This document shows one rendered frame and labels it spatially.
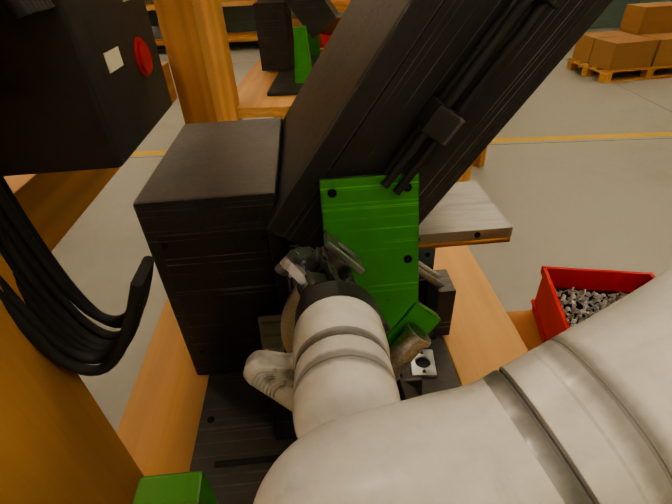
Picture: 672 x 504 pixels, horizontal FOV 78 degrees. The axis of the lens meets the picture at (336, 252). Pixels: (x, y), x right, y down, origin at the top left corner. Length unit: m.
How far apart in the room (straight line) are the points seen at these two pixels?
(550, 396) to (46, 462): 0.42
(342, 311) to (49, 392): 0.29
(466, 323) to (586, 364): 0.65
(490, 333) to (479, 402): 0.64
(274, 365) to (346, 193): 0.22
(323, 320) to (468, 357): 0.50
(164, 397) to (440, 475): 0.67
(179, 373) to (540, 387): 0.71
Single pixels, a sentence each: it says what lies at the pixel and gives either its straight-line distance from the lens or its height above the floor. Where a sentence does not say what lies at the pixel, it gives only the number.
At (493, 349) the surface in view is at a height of 0.90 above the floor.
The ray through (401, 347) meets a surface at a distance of 0.54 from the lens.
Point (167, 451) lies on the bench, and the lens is 0.74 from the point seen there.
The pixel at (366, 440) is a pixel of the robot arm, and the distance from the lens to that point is 0.19.
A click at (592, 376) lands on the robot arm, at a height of 1.35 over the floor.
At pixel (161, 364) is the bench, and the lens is 0.86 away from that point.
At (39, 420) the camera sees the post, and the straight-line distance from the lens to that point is 0.47.
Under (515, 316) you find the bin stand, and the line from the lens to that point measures 1.03.
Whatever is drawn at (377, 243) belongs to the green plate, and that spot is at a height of 1.19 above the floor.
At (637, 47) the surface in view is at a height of 0.38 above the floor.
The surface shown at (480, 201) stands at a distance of 0.74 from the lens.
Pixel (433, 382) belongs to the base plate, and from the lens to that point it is 0.73.
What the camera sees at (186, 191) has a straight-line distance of 0.57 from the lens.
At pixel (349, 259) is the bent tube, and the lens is 0.46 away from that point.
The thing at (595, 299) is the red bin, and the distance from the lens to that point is 1.00.
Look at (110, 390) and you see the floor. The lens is 2.12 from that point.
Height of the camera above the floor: 1.48
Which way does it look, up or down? 36 degrees down
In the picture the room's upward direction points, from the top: 3 degrees counter-clockwise
